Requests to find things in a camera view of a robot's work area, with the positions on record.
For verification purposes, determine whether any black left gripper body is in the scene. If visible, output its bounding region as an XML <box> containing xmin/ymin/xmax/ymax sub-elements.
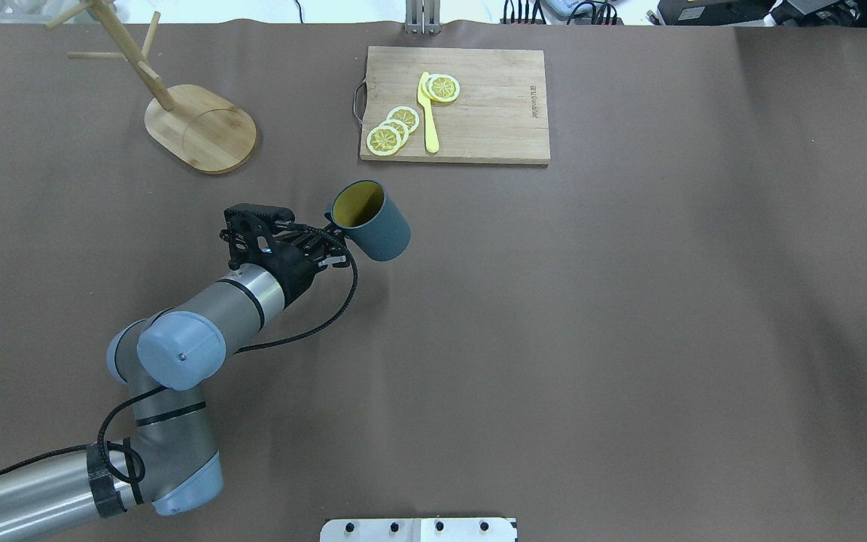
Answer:
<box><xmin>220</xmin><ymin>203</ymin><xmax>323</xmax><ymax>306</ymax></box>

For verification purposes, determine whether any blue cup yellow inside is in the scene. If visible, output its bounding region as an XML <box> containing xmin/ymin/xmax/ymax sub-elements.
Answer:
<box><xmin>324</xmin><ymin>181</ymin><xmax>412</xmax><ymax>262</ymax></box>

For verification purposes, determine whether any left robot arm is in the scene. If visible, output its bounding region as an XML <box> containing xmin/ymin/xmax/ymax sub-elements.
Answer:
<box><xmin>0</xmin><ymin>205</ymin><xmax>352</xmax><ymax>541</ymax></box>

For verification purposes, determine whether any wooden cup storage rack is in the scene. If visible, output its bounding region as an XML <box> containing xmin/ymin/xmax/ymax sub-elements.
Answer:
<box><xmin>44</xmin><ymin>1</ymin><xmax>260</xmax><ymax>175</ymax></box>

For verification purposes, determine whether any middle overlapping lemon slice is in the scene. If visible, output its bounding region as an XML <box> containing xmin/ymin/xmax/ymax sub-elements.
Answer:
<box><xmin>379</xmin><ymin>119</ymin><xmax>410</xmax><ymax>145</ymax></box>

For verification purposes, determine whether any yellow plastic knife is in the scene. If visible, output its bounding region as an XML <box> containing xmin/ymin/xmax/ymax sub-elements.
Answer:
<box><xmin>416</xmin><ymin>72</ymin><xmax>440</xmax><ymax>154</ymax></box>

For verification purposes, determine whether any lemon slice nearest knife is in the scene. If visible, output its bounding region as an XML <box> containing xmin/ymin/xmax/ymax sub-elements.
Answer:
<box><xmin>386</xmin><ymin>106</ymin><xmax>421</xmax><ymax>134</ymax></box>

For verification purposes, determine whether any lemon slice beside knife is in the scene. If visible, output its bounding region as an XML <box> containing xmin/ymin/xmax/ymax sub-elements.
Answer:
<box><xmin>418</xmin><ymin>72</ymin><xmax>438</xmax><ymax>102</ymax></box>

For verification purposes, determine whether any lemon slice under knife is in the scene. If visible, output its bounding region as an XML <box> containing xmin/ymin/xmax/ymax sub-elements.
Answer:
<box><xmin>424</xmin><ymin>73</ymin><xmax>461</xmax><ymax>103</ymax></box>

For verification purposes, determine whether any bamboo cutting board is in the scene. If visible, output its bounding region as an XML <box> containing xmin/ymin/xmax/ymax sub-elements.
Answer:
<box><xmin>359</xmin><ymin>46</ymin><xmax>551</xmax><ymax>166</ymax></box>

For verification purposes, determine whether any lemon slice near handle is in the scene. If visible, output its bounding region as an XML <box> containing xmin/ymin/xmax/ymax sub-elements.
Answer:
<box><xmin>365</xmin><ymin>126</ymin><xmax>402</xmax><ymax>157</ymax></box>

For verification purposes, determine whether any aluminium frame post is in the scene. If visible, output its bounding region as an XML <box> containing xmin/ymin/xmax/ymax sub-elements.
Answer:
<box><xmin>403</xmin><ymin>0</ymin><xmax>443</xmax><ymax>35</ymax></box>

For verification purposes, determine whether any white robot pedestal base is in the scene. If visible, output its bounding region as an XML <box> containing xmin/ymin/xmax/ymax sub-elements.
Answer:
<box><xmin>319</xmin><ymin>516</ymin><xmax>519</xmax><ymax>541</ymax></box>

